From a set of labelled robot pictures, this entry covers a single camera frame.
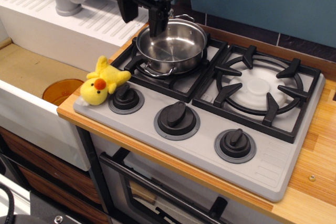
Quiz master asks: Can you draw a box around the stainless steel pan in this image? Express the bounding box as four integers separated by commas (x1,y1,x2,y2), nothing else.
136,18,208,77

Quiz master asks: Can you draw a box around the black left stove knob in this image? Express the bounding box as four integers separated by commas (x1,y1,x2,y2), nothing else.
108,84,144,115

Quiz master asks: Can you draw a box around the black stove knob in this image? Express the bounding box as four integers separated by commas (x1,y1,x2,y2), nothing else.
154,101,201,141
108,84,144,115
214,129,257,164

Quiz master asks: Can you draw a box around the black middle stove knob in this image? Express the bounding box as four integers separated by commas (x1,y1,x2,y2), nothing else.
154,101,201,141

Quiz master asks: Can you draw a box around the grey toy stove top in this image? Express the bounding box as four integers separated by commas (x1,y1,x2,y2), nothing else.
72,20,326,203

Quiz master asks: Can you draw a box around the black right stove knob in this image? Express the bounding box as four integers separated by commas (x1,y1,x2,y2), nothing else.
214,129,257,164

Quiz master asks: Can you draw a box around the black left burner grate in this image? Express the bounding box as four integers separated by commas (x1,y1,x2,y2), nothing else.
111,34,228,103

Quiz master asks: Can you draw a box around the black burner grate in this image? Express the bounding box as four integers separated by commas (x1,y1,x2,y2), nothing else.
192,45,322,143
111,34,228,103

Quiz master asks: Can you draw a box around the yellow stuffed duck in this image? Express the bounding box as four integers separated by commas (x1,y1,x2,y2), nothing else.
80,56,131,105

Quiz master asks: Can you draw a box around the white toy sink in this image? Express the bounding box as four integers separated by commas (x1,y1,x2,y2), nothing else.
1,0,148,171

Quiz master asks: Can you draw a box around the orange plastic plate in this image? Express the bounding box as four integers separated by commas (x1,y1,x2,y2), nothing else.
42,79,83,106

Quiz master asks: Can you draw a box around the black right burner grate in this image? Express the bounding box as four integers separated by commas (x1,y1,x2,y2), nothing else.
192,45,322,143

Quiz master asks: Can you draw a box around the wooden drawer front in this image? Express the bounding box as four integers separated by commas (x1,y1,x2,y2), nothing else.
1,128,111,223

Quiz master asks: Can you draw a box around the oven door with handle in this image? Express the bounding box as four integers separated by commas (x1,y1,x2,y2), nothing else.
98,147,237,224

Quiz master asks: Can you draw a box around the black braided cable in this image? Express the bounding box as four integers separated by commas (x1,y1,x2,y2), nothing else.
0,183,16,224

